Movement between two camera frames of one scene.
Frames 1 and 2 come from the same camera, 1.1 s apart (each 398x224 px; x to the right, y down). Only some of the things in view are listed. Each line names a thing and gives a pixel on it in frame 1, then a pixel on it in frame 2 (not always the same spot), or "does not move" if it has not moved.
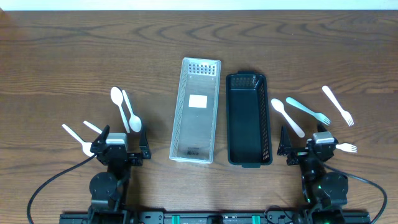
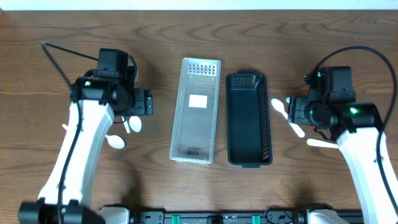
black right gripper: x=285 y=147 → x=296 y=109
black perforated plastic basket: x=248 y=119 does not move
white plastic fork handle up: x=278 y=105 does not move
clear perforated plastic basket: x=194 y=118 does not move
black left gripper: x=144 y=154 → x=142 y=102
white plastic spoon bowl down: x=135 y=122 does not move
